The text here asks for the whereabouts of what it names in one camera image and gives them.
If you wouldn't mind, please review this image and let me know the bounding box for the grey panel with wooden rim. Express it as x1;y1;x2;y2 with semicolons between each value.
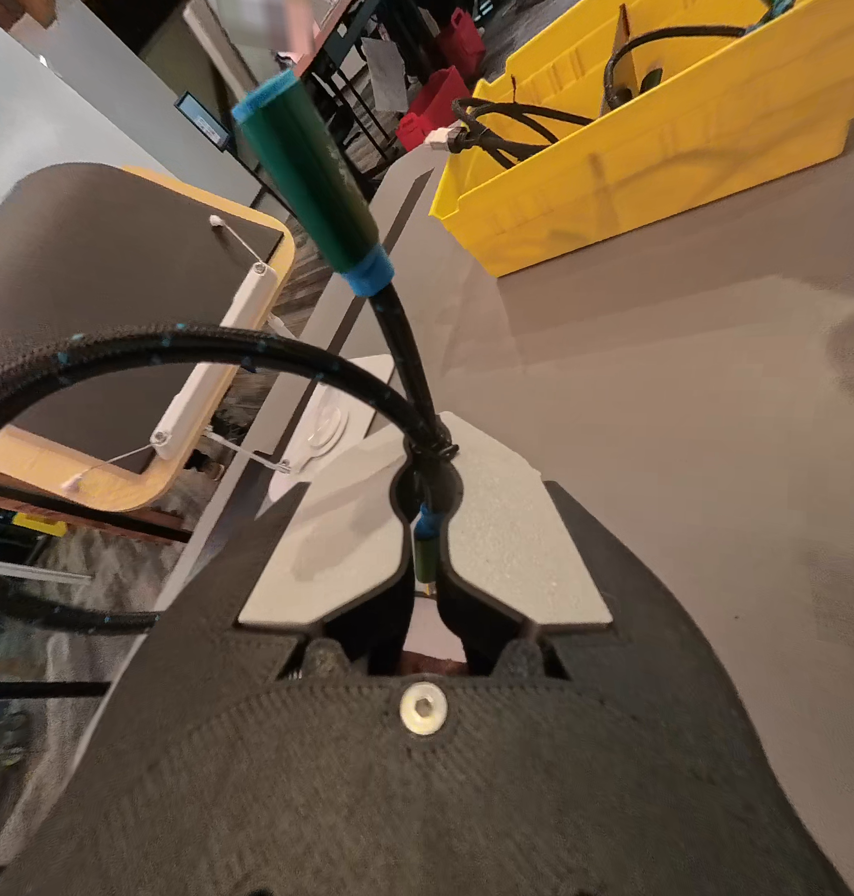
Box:
0;164;296;513

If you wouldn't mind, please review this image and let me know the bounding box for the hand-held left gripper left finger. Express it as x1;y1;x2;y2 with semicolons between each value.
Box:
236;427;411;634

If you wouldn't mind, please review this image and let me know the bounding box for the small black screen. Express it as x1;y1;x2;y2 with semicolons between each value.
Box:
175;91;236;154

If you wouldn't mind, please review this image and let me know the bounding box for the green plug braided hdmi cable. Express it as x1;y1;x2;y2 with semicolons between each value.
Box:
0;70;464;634

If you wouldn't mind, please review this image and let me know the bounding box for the black braided hdmi cable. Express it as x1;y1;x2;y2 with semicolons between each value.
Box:
450;96;599;172

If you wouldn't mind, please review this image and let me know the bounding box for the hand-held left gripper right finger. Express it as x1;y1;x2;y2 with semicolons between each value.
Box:
441;411;614;642

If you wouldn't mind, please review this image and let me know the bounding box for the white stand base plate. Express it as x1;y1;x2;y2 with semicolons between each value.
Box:
265;355;403;508

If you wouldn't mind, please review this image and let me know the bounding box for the yellow plastic bin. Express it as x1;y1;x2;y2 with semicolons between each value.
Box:
430;0;854;278

